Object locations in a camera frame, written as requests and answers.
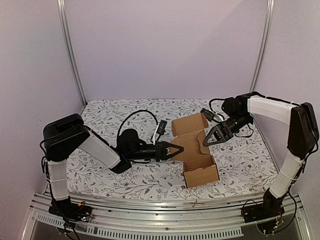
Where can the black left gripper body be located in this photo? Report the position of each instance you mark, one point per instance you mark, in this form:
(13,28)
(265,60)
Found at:
(159,156)

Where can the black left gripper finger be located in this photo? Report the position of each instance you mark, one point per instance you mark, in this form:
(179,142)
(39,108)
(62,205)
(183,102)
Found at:
(170,155)
(174,148)

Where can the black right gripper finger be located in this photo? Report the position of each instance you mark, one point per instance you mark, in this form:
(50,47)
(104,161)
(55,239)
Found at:
(214,141)
(214,132)

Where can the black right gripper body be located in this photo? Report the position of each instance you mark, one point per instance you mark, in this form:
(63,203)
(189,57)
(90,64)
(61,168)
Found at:
(225,130)

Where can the brown cardboard box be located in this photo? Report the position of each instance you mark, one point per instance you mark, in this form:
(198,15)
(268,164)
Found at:
(199,166)

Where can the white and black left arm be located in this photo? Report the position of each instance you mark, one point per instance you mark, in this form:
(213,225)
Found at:
(62,137)

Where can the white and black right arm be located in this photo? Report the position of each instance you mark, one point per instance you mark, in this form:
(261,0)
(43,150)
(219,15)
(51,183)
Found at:
(301,142)

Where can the floral patterned table mat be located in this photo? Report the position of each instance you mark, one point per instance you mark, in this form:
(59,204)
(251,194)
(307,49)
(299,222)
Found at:
(244,163)

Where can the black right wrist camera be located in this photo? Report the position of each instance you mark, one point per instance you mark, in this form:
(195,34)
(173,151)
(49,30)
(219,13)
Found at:
(212,116)

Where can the aluminium front rail base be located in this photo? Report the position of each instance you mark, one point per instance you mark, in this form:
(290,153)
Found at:
(128,219)

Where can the right aluminium frame post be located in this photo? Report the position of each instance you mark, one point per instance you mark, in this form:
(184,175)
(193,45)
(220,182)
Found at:
(263,44)

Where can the aluminium frame post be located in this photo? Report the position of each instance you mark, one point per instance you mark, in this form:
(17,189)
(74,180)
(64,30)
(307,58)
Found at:
(263,44)
(62,11)

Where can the left aluminium frame post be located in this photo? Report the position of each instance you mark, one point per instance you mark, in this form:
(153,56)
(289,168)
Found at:
(62,11)

